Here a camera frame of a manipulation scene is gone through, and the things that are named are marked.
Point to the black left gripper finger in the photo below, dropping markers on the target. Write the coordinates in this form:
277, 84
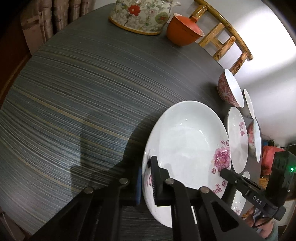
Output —
94, 214
239, 182
197, 214

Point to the large white floral plate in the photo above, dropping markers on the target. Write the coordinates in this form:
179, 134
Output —
190, 141

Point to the red cloth item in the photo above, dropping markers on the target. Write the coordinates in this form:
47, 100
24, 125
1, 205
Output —
267, 159

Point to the small white floral plate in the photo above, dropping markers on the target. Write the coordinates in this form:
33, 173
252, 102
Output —
238, 139

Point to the pink floral bowl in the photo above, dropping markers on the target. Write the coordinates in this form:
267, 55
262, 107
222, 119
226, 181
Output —
254, 140

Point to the small white bowl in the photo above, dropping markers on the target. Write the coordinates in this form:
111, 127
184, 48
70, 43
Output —
248, 109

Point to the red patterned bowl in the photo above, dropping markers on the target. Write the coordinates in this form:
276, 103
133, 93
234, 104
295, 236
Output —
229, 89

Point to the bamboo wooden chair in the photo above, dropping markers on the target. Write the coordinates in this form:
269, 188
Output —
222, 37

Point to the orange lidded tea cup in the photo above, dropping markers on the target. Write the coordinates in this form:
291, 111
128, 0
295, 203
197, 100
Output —
183, 31

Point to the floral ceramic teapot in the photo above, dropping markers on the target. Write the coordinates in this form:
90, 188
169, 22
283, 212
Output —
142, 17

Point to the wooden bamboo cabinet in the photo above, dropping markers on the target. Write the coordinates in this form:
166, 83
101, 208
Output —
41, 20

